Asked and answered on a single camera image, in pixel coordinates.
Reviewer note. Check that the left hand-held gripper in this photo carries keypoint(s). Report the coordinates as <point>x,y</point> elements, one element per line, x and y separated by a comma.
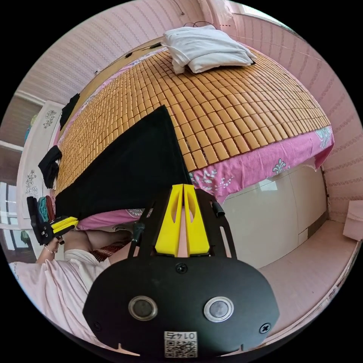
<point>46,231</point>

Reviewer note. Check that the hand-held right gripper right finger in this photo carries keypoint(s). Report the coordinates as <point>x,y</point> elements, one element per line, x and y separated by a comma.
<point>198,227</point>

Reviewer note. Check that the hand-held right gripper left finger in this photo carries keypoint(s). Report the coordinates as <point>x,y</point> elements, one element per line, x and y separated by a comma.
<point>168,227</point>

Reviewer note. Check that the black long pants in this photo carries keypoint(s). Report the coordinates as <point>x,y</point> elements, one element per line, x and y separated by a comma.
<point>127,164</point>

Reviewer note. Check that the person's left forearm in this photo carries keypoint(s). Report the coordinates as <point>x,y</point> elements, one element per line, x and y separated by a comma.
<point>44,256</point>

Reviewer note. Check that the person's left hand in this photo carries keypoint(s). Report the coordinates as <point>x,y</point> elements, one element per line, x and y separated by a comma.
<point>52,246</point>

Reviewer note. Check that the pile of clothes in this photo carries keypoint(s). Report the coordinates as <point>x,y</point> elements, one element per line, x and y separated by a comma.
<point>46,208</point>

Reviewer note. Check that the window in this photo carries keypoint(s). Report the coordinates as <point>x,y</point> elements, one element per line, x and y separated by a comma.
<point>8,204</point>

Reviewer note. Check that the person's body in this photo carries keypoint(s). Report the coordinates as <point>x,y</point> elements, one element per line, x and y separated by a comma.
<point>65,283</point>

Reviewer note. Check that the folded black garment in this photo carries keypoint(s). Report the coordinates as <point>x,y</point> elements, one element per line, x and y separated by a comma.
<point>69,110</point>
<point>49,166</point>

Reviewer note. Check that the white cupboard with flower print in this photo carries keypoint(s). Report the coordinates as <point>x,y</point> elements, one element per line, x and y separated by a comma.
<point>32,158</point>

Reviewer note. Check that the bed with woven mat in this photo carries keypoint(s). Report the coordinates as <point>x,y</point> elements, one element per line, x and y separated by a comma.
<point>241,113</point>

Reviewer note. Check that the white pillow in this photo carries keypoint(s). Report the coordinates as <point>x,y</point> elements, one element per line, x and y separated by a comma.
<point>207,48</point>

